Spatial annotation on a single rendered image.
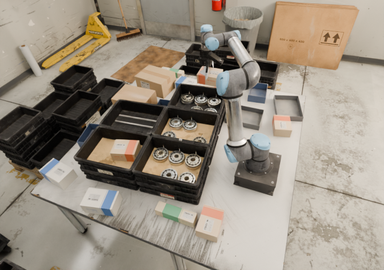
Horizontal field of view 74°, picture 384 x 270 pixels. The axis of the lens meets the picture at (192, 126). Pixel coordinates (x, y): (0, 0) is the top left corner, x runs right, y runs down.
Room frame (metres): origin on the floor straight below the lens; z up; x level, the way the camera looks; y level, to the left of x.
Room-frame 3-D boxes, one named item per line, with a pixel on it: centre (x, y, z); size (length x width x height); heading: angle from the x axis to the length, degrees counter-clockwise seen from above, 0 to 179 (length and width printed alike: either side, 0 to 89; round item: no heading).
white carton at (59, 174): (1.04, 0.92, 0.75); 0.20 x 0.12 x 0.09; 58
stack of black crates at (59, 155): (1.62, 1.28, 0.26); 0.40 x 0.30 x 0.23; 155
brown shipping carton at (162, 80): (1.99, 0.30, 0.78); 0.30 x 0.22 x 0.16; 57
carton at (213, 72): (1.56, -0.16, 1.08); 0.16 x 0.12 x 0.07; 65
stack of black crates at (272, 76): (2.39, -0.78, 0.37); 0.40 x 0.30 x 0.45; 65
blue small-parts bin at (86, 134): (1.38, 0.77, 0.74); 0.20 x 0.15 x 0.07; 166
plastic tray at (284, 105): (1.56, -0.80, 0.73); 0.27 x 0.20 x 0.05; 169
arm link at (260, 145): (0.96, -0.38, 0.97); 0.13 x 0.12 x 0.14; 100
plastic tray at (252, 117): (1.49, -0.43, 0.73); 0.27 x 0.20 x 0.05; 66
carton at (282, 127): (1.34, -0.68, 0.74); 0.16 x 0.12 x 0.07; 168
